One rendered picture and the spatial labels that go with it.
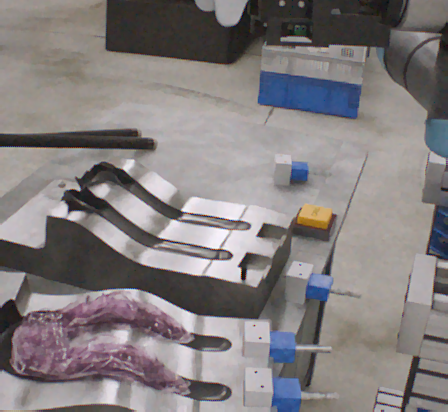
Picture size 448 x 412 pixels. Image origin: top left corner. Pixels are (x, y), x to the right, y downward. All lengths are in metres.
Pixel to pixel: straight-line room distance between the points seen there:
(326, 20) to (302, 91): 3.86
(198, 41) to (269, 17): 4.65
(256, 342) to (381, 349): 1.52
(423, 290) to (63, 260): 0.62
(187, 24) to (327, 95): 1.26
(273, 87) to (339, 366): 2.36
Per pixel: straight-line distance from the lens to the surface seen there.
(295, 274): 1.31
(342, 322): 2.68
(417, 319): 1.04
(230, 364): 1.09
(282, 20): 0.60
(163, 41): 5.33
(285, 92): 4.48
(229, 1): 0.57
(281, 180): 1.72
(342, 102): 4.47
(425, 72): 0.74
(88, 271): 1.31
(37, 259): 1.36
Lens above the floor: 1.55
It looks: 26 degrees down
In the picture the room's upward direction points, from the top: 4 degrees clockwise
